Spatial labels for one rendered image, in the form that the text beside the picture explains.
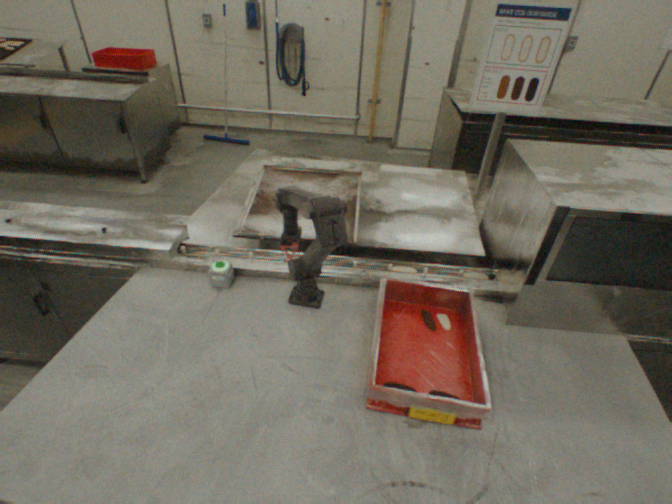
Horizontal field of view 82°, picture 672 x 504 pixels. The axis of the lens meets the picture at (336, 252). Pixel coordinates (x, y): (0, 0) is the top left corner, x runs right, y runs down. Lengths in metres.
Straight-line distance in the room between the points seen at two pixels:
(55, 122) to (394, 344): 3.78
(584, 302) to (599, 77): 4.33
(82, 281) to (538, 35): 2.20
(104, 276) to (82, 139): 2.65
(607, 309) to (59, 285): 2.09
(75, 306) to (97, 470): 1.01
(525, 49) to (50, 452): 2.20
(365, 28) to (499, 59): 3.02
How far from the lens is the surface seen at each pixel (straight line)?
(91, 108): 4.17
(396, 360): 1.27
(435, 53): 4.72
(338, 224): 1.01
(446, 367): 1.30
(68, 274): 1.93
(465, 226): 1.79
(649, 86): 5.93
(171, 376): 1.29
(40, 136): 4.61
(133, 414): 1.25
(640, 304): 1.61
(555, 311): 1.51
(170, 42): 5.50
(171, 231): 1.70
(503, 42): 2.08
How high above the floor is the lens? 1.81
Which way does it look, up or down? 37 degrees down
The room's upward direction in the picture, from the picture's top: 3 degrees clockwise
